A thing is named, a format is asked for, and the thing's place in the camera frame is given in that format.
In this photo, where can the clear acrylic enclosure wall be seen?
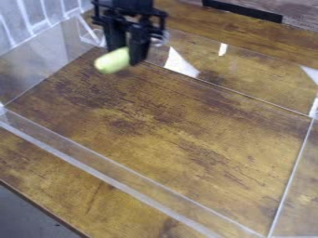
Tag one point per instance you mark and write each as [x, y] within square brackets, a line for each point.
[194, 146]

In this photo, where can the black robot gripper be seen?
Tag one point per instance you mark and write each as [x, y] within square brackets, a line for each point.
[116, 15]

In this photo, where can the green handled metal spoon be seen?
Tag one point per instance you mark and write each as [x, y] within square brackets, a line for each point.
[116, 60]

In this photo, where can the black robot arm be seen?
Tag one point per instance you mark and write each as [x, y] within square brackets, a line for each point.
[131, 23]

